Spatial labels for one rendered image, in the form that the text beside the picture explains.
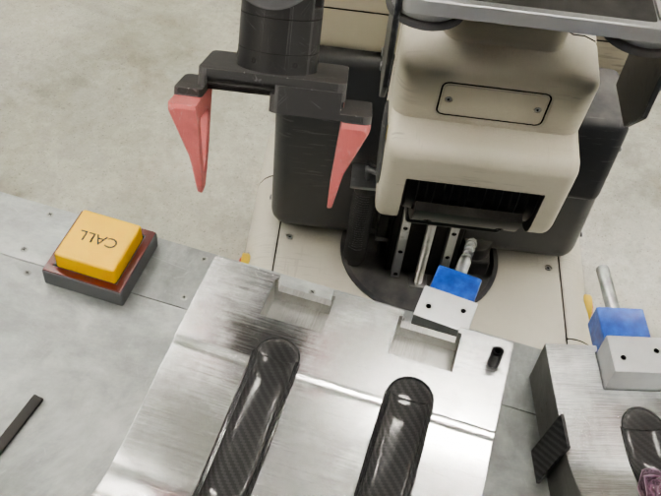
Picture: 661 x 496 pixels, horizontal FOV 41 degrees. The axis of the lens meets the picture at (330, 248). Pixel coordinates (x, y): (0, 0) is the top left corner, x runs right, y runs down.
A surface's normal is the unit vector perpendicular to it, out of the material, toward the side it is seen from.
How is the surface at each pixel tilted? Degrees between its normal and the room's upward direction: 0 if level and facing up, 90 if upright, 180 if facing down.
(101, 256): 0
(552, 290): 0
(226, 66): 27
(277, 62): 63
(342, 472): 3
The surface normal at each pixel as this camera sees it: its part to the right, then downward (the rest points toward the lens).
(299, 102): -0.04, 0.39
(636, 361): 0.08, -0.64
